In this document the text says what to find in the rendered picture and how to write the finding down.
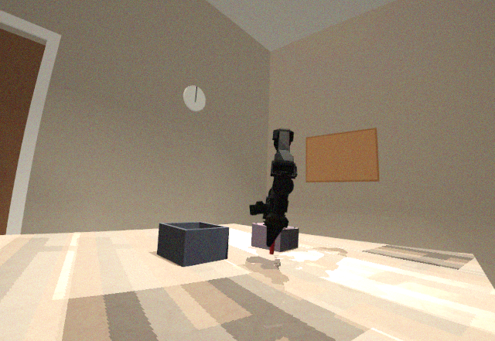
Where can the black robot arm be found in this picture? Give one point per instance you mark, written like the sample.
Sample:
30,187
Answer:
284,170

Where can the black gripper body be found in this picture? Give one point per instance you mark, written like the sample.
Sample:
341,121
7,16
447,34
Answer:
277,214

